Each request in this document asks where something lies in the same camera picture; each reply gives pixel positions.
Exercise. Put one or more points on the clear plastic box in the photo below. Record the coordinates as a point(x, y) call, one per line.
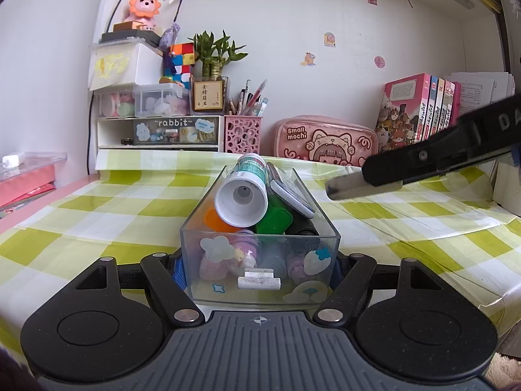
point(260, 289)

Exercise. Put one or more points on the purple sachet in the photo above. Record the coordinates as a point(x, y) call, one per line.
point(171, 34)

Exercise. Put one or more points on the glass plant pot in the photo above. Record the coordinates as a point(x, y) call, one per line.
point(208, 95)

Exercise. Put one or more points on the pink book slipcase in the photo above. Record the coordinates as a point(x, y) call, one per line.
point(456, 102)

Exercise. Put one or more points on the brown animal wall sticker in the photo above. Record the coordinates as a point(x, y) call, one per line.
point(308, 59)

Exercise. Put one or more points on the tan spine book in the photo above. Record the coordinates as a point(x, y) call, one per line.
point(440, 102)

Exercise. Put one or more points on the colourful puzzle cube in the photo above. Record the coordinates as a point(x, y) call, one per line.
point(179, 65)

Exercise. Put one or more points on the bunch of pens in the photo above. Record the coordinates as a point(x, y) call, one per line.
point(250, 99)

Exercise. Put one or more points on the pink pencil case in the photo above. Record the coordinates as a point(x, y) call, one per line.
point(325, 142)

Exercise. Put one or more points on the white charger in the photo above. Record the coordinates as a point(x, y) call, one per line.
point(10, 161)

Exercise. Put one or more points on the small figurine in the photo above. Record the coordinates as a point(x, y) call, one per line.
point(173, 80)

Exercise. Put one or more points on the red spine book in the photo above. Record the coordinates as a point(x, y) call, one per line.
point(447, 102)

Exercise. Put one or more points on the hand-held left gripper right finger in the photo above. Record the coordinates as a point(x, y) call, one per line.
point(354, 285)

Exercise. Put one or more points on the black marker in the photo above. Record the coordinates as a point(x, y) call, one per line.
point(305, 226)

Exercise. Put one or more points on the blue spine book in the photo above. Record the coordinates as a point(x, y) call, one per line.
point(432, 102)

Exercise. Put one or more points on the purple mechanical pencil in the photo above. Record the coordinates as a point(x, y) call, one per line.
point(296, 269)

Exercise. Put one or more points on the green checked tablecloth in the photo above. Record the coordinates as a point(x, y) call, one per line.
point(122, 211)

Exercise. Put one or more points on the grey eraser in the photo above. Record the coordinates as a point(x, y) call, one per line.
point(291, 195)

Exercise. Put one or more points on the pink lion toy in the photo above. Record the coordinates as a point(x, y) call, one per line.
point(142, 8)

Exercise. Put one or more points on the white green glue stick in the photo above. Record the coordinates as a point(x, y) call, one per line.
point(242, 195)

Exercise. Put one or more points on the pink cover cat book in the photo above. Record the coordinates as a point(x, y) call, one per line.
point(397, 106)

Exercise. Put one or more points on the light blue pen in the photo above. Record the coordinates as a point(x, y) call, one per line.
point(273, 258)

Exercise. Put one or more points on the black box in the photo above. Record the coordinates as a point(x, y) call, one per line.
point(130, 36)

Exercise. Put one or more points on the purple cat paw pen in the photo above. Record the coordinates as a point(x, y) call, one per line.
point(244, 254)

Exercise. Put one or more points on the green highlighter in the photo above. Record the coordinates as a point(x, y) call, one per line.
point(274, 218)

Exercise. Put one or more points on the round pink wall sticker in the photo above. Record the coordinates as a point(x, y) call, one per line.
point(380, 62)

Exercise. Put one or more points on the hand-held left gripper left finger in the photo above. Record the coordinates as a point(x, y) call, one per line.
point(163, 285)

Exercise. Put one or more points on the bamboo plant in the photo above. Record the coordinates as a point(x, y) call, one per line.
point(217, 55)

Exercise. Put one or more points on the pink box with clear lid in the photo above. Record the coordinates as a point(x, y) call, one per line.
point(28, 183)

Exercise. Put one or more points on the white box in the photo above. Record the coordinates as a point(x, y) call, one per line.
point(122, 65)

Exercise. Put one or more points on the pink figure wall sticker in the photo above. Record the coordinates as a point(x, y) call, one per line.
point(330, 40)

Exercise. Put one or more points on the stack of papers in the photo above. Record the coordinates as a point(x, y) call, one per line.
point(480, 89)

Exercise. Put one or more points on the slim pink orange highlighter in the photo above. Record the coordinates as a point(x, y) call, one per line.
point(213, 266)

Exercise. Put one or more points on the clear storage box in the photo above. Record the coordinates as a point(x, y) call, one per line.
point(142, 102)

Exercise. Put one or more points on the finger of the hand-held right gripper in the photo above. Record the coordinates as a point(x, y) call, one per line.
point(407, 161)

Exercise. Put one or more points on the white drawer organizer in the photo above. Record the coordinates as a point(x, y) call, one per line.
point(163, 132)

